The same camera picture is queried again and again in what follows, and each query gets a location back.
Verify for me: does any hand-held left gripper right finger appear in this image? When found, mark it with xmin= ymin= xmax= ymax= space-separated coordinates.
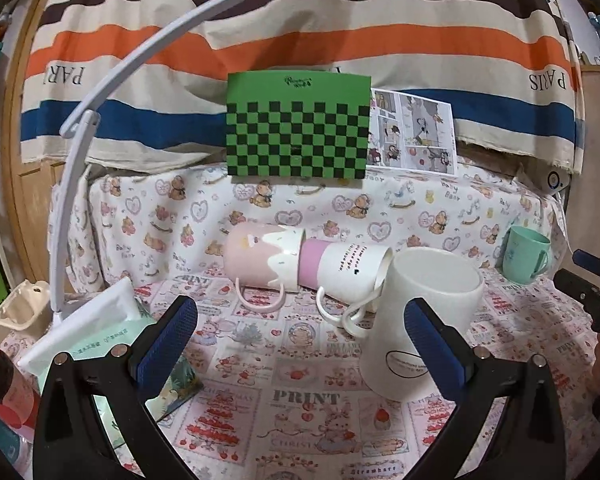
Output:
xmin=404 ymin=297 xmax=568 ymax=480

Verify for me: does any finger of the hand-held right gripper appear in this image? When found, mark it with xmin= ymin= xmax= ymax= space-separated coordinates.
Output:
xmin=554 ymin=269 xmax=600 ymax=311
xmin=572 ymin=249 xmax=600 ymax=287

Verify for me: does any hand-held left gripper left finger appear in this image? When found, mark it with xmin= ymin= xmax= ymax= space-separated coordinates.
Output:
xmin=32 ymin=295 xmax=199 ymax=480

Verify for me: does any large white cup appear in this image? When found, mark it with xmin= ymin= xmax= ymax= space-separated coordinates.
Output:
xmin=342 ymin=246 xmax=486 ymax=404

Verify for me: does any mint green cup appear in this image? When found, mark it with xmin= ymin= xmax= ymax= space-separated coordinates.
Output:
xmin=501 ymin=225 xmax=552 ymax=285

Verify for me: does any green illustrated card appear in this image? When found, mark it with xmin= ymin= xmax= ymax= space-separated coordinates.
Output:
xmin=145 ymin=357 xmax=205 ymax=418

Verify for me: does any white wet wipes packet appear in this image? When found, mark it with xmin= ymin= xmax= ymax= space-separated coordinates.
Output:
xmin=17 ymin=277 xmax=151 ymax=388

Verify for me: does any pink printed tablecloth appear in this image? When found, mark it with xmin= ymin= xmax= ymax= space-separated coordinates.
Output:
xmin=0 ymin=265 xmax=600 ymax=480

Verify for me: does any pink and white mug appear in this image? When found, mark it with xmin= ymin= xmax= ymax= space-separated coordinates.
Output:
xmin=223 ymin=222 xmax=307 ymax=312

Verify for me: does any white mug with pink band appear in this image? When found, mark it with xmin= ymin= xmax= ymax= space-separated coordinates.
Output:
xmin=297 ymin=239 xmax=395 ymax=326

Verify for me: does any beige plastic holder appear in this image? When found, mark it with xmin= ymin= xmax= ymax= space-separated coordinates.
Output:
xmin=0 ymin=280 xmax=52 ymax=346

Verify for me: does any red capped bottle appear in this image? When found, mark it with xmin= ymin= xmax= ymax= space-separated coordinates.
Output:
xmin=0 ymin=327 xmax=37 ymax=461

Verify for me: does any bear print cloth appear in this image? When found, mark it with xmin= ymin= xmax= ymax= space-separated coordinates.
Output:
xmin=55 ymin=157 xmax=571 ymax=301

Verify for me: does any wooden cabinet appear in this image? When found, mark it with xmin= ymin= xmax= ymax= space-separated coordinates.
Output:
xmin=7 ymin=0 xmax=76 ymax=286

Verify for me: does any comic picture sheet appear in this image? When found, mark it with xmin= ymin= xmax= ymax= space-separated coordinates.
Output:
xmin=366 ymin=87 xmax=460 ymax=177

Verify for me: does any green checkered box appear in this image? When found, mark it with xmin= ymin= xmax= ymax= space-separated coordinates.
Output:
xmin=225 ymin=71 xmax=373 ymax=181

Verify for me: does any white desk lamp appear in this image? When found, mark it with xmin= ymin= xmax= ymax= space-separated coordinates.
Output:
xmin=50 ymin=0 xmax=251 ymax=322

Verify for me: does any striped cloth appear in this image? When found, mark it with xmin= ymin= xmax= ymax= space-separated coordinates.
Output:
xmin=20 ymin=0 xmax=588 ymax=177

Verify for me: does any white device with blue ring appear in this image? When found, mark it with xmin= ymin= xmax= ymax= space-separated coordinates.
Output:
xmin=544 ymin=169 xmax=567 ymax=196

